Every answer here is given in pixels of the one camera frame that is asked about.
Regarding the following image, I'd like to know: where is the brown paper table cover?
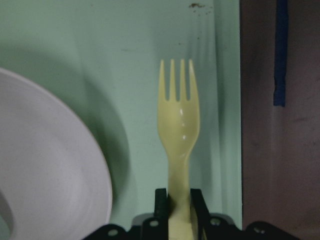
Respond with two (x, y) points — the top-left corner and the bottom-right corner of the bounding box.
(240, 0), (320, 240)

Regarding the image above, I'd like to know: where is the yellow plastic fork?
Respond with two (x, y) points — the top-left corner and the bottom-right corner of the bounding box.
(157, 60), (200, 240)

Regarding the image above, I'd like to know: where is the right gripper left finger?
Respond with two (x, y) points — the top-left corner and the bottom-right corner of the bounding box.
(153, 188), (169, 225)

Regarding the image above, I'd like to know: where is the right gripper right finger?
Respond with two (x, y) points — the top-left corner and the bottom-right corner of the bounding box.
(190, 188), (212, 235)

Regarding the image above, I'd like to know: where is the white round plate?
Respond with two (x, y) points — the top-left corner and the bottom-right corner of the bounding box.
(0, 69), (112, 240)

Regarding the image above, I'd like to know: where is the light green tray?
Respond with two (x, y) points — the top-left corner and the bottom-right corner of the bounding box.
(0, 0), (243, 227)

